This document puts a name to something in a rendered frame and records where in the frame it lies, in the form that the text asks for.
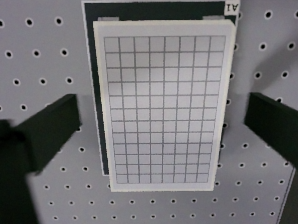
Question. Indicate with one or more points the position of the white deep-well plate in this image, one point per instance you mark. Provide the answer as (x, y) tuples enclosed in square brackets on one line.
[(163, 90)]

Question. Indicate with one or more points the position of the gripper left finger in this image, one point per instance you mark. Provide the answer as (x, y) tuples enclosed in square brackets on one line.
[(40, 139)]

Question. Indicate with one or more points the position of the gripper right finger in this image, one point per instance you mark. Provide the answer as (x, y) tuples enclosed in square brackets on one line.
[(275, 124)]

